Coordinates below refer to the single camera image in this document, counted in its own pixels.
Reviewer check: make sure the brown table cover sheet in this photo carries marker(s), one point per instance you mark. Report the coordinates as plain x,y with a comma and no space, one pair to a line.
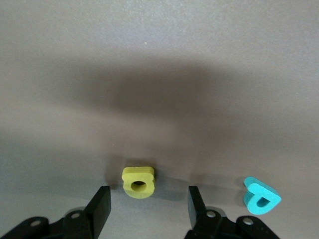
159,49

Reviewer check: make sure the teal foam letter p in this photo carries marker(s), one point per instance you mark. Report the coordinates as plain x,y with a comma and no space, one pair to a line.
256,189

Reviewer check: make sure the yellow foam letter d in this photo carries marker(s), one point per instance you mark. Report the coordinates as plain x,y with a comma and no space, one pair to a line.
129,179

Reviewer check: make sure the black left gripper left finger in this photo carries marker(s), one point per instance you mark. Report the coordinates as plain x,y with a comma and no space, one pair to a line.
94,219

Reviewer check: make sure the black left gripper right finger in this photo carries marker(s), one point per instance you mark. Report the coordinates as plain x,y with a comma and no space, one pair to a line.
202,224

